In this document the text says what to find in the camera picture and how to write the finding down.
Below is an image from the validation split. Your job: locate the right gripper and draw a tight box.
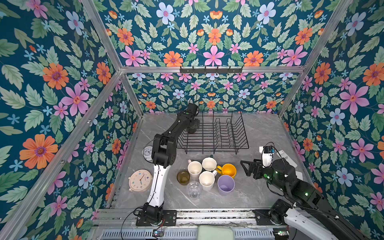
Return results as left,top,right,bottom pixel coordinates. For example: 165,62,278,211
239,157,288,194

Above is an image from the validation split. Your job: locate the yellow mug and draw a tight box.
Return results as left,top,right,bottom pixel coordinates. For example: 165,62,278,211
216,164,237,179

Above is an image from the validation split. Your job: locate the lilac plastic cup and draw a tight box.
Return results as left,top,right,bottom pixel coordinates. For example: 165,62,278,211
218,175,236,196

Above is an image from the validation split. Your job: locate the green mug white inside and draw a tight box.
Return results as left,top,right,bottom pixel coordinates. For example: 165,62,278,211
202,157,217,172

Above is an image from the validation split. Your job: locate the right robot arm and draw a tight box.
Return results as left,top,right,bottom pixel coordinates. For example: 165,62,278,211
240,158,367,240

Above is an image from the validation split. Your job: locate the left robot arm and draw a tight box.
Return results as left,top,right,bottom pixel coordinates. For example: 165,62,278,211
142,104,200,225

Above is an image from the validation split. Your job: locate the white remote control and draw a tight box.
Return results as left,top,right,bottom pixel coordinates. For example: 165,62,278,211
279,150,298,168

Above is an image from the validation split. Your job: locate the white mug front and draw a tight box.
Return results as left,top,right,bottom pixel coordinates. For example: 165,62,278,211
199,170,218,192

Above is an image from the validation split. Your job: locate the white mug rear left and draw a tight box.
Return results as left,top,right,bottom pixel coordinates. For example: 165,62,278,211
188,160,203,182

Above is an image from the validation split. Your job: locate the olive glass cup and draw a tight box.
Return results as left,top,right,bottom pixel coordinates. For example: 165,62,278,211
177,170,190,186

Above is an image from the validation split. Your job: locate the small white alarm clock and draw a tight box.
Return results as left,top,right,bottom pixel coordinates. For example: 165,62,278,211
142,146,153,163

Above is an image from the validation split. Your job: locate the clear glass cup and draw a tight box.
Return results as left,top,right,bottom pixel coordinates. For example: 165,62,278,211
187,182,202,198

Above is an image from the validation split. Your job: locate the green cloth pad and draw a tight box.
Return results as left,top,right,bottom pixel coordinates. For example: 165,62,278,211
197,225,235,240

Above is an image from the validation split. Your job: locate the pink round clock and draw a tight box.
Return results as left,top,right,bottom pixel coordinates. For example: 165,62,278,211
129,170,153,193

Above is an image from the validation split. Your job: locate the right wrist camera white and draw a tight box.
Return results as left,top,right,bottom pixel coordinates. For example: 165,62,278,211
259,145,275,167

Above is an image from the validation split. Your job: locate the black wire dish rack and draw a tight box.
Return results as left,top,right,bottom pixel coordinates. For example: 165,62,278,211
177,111,249,154

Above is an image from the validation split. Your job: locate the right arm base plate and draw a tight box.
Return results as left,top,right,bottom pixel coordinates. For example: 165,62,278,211
252,208,290,226

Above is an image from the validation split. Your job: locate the black wall hook rail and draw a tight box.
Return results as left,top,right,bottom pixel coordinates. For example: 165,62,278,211
179,66,243,75

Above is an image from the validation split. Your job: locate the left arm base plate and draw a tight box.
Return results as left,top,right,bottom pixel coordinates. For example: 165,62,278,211
136,210,178,227

